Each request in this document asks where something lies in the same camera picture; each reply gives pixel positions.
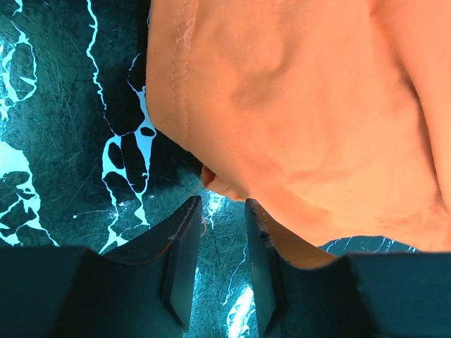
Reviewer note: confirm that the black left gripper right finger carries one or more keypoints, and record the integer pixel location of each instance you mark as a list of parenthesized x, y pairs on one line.
[(355, 295)]

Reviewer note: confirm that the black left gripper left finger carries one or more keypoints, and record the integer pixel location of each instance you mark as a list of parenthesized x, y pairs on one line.
[(143, 288)]

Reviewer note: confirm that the orange t-shirt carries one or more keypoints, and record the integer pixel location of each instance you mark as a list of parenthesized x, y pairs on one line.
[(331, 117)]

